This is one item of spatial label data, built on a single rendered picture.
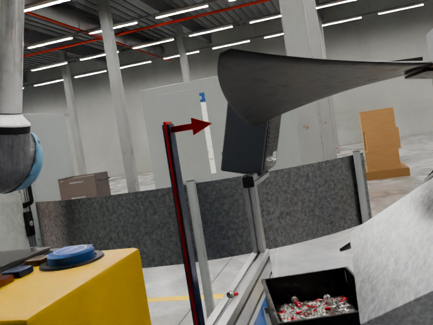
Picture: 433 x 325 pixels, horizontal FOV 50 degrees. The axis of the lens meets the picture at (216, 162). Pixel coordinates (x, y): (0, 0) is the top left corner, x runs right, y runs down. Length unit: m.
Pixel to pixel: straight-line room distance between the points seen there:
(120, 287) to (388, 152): 8.34
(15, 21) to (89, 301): 0.64
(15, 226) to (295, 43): 3.34
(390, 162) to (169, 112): 4.03
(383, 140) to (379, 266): 8.08
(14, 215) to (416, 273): 2.26
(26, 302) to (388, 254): 0.40
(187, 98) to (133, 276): 6.52
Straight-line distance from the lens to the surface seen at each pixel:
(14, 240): 2.59
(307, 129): 4.84
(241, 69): 0.52
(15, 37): 0.91
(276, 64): 0.50
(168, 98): 7.02
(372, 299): 0.58
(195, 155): 6.89
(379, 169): 8.69
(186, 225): 0.65
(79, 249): 0.42
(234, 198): 2.35
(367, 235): 0.62
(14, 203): 2.61
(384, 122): 8.63
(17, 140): 0.90
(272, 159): 1.22
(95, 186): 7.23
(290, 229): 2.46
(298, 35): 4.92
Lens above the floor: 1.16
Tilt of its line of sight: 3 degrees down
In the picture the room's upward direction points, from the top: 9 degrees counter-clockwise
